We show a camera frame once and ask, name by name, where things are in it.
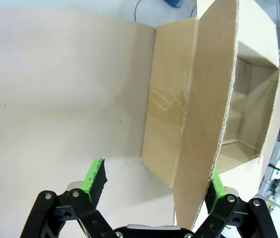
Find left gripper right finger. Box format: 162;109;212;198
194;171;279;238

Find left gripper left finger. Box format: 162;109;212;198
20;158;116;238

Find brown cardboard shipping box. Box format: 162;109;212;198
140;0;280;224

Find blue plastic object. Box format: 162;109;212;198
163;0;183;7

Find thin black cable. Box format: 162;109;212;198
133;0;143;23
189;0;198;20

